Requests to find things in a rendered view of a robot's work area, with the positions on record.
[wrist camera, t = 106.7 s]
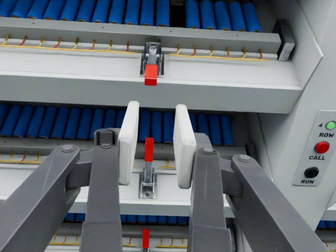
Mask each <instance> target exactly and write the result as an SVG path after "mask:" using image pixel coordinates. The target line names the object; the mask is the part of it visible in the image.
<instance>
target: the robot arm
mask: <svg viewBox="0 0 336 252"><path fill-rule="evenodd" d="M138 123H139V103H138V101H130V102H129V104H128V107H127V110H126V114H125V117H124V120H123V123H122V127H121V128H111V127H109V128H101V129H98V130H96V131H94V147H93V150H90V151H84V152H80V148H79V147H78V146H76V145H72V144H66V145H65V144H64V145H61V146H58V147H57V148H56V149H55V150H54V151H53V152H52V153H51V154H50V155H49V156H48V157H47V158H46V159H45V160H44V161H43V162H42V163H41V164H40V165H39V166H38V167H37V168H36V169H35V170H34V171H33V172H32V173H31V174H30V175H29V176H28V177H27V178H26V179H25V181H24V182H23V183H22V184H21V185H20V186H19V187H18V188H17V189H16V190H15V191H14V192H13V193H12V194H11V195H10V196H9V197H8V198H7V199H6V200H5V201H4V202H3V203H2V204H1V205H0V252H45V250H46V248H47V247H48V245H49V243H50V242H51V240H52V238H53V237H54V235H55V233H56V232H57V230H58V228H59V227H60V225H61V223H62V222H63V220H64V218H65V217H66V215H67V213H68V212H69V210H70V208H71V207H72V205H73V203H74V202H75V200H76V198H77V197H78V195H79V193H80V192H81V187H88V186H89V188H88V196H87V204H86V213H85V221H84V222H83V223H82V229H81V237H80V245H79V252H123V242H122V221H121V218H120V193H119V186H128V184H129V185H130V182H131V176H132V170H133V163H134V157H135V151H136V145H137V139H138ZM173 146H174V155H175V165H176V174H177V183H178V187H180V189H189V188H191V186H192V188H191V195H190V213H189V226H188V240H187V252H233V248H232V239H231V232H230V229H229V228H227V227H226V217H225V206H224V196H223V194H225V198H226V201H227V203H228V205H229V206H230V208H231V210H232V212H233V214H234V216H235V218H236V220H237V222H238V224H239V226H240V228H241V230H242V232H243V234H244V236H245V238H246V240H247V242H248V244H249V246H250V248H251V250H252V252H330V250H329V249H328V248H327V247H326V246H325V244H324V243H323V242H322V241H321V239H320V238H319V237H318V236H317V235H316V233H315V232H314V231H313V230H312V228H311V227H310V226H309V225H308V224H307V222H306V221H305V220H304V219H303V218H302V216H301V215H300V214H299V213H298V211H297V210H296V209H295V208H294V207H293V205H292V204H291V203H290V202H289V200H288V199H287V198H286V197H285V196H284V194H283V193H282V192H281V191H280V190H279V188H278V187H277V186H276V185H275V183H274V182H273V181H272V180H271V179H270V177H269V176H268V175H267V174H266V172H265V171H264V170H263V169H262V168H261V166H260V165H259V164H258V163H257V162H256V160H255V159H253V158H252V157H250V156H248V155H245V154H236V155H234V156H233V157H232V160H227V159H223V158H221V157H220V156H219V152H218V151H217V150H215V149H213V147H212V145H211V142H210V139H209V137H208V136H207V135H206V134H204V133H196V132H193V129H192V125H191V121H190V118H189V114H188V110H187V107H186V106H185V104H178V105H176V111H175V121H174V131H173Z"/></svg>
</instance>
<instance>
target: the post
mask: <svg viewBox="0 0 336 252"><path fill-rule="evenodd" d="M297 1H298V3H299V5H300V7H301V9H302V11H303V13H304V15H305V18H306V20H307V22H308V24H309V26H310V28H311V30H312V32H313V34H314V37H315V39H316V41H317V43H318V45H319V47H320V49H321V51H322V53H323V56H324V57H323V59H322V60H321V62H320V64H319V65H318V67H317V69H316V70H315V72H314V74H313V75H312V77H311V79H310V80H309V82H308V84H307V86H306V87H305V89H304V90H303V92H302V94H301V95H300V97H299V99H298V100H297V102H296V104H295V105H294V107H293V109H292V110H291V112H290V114H286V113H265V112H258V115H259V120H260V124H261V129H262V133H263V137H264V142H265V146H266V150H267V155H268V159H269V163H270V168H271V172H272V176H273V181H274V184H275V185H276V186H277V187H278V188H279V190H280V191H281V192H282V193H283V195H284V196H285V197H286V198H287V199H288V201H289V202H290V203H291V204H292V205H293V207H294V208H295V209H296V210H297V212H298V213H299V214H300V215H301V216H302V218H303V219H304V220H305V221H306V223H307V224H308V225H309V226H310V227H311V229H312V230H313V231H314V232H315V230H316V228H317V226H318V223H319V221H320V219H321V217H322V215H323V213H324V211H325V209H326V207H327V205H328V203H329V201H330V199H331V196H332V194H333V192H334V190H335V188H336V149H335V151H334V153H333V156H332V158H331V160H330V162H329V165H328V167H327V169H326V171H325V174H324V176H323V178H322V181H321V183H320V185H295V184H292V183H293V180H294V178H295V175H296V172H297V170H298V167H299V164H300V162H301V159H302V156H303V154H304V151H305V148H306V146H307V143H308V140H309V138H310V135H311V132H312V130H313V127H314V124H315V122H316V119H317V116H318V114H319V111H320V110H328V111H336V0H297ZM241 233H242V240H243V247H244V252H253V251H252V249H251V247H250V245H249V243H248V241H247V240H246V238H245V236H244V234H243V232H242V231H241Z"/></svg>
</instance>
